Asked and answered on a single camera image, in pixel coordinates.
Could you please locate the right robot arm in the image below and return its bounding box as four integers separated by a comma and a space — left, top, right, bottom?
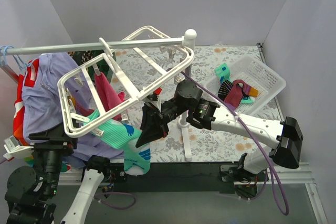
136, 80, 303, 181

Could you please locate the pink sock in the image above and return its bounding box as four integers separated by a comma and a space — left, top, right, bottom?
94, 72, 125, 112

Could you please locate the grey clothes rack stand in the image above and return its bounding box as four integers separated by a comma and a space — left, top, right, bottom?
0, 28, 197, 162

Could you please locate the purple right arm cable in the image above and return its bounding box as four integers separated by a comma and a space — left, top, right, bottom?
165, 68, 289, 216

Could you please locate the yellow orange sock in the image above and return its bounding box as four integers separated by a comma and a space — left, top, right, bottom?
68, 50, 95, 66

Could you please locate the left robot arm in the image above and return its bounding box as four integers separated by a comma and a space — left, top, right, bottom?
5, 124, 112, 223

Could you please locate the red rainbow garment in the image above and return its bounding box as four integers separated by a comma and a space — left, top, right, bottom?
13, 59, 39, 146

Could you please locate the floral table mat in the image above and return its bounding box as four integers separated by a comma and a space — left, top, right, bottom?
111, 45, 284, 163

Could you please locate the white plastic basket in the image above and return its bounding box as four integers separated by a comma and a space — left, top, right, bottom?
204, 55, 287, 116

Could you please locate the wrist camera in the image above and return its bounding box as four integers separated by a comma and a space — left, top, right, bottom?
147, 88, 162, 102
3, 135, 33, 161

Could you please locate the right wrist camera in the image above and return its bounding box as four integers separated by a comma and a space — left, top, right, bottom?
147, 88, 162, 102

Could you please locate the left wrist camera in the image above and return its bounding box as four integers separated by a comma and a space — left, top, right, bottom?
3, 135, 33, 161

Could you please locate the teal patterned sock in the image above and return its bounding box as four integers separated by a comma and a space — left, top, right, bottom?
214, 63, 255, 104

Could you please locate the lavender shirt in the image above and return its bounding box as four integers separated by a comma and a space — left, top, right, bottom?
22, 52, 123, 168

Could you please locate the white sock drying hanger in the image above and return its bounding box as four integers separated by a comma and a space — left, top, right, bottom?
57, 25, 195, 138

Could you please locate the magenta purple sock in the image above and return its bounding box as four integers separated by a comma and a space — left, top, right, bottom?
224, 80, 258, 110
68, 98, 94, 116

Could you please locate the blue wire hanger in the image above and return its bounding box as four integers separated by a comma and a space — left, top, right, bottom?
0, 45, 29, 72

